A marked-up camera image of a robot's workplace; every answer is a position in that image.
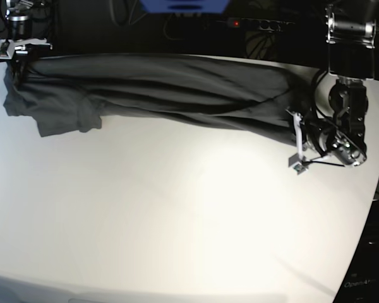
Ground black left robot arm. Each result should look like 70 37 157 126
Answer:
301 1 379 167

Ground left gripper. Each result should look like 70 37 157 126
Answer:
303 119 351 164

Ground blue plastic box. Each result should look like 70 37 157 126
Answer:
141 0 230 14

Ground black power strip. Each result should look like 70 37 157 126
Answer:
226 18 296 32

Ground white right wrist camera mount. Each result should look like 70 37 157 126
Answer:
0 38 53 60

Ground black OpenArm labelled box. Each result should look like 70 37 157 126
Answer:
334 236 379 302

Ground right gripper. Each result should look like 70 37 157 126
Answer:
7 15 32 40

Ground grey T-shirt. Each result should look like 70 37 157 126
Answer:
4 54 312 145

